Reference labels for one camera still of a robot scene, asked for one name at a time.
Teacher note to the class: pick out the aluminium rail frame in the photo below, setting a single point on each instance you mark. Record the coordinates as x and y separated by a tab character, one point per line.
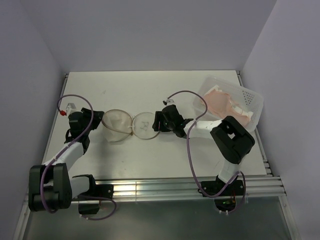
156	195

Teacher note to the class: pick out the pink bra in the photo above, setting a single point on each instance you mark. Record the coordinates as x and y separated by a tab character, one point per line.
220	105

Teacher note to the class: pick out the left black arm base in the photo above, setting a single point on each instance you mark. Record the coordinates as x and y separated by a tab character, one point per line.
100	193

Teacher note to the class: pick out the white mesh laundry bag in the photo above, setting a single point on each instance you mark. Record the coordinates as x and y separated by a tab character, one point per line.
119	125

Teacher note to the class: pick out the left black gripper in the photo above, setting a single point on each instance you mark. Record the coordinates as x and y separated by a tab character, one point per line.
97	117

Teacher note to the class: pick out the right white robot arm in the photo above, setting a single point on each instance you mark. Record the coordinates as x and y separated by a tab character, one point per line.
231	138

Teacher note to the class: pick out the white garment in basket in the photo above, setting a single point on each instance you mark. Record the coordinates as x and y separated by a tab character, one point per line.
246	113

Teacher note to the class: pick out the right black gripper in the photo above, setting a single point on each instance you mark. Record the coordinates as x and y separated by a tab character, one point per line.
159	116

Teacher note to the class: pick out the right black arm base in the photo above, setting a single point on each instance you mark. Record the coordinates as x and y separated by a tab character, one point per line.
229	197

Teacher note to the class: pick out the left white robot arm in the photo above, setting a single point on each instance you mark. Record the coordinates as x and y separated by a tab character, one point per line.
50	188

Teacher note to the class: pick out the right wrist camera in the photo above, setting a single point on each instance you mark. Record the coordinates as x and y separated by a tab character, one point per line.
167	101

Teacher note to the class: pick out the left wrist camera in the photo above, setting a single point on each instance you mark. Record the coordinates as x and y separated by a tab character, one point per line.
70	108

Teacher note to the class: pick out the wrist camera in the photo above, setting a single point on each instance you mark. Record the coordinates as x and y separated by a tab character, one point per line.
70	108
167	101

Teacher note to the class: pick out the clear plastic perforated basket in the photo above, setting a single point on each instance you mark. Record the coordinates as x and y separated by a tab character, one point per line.
224	98

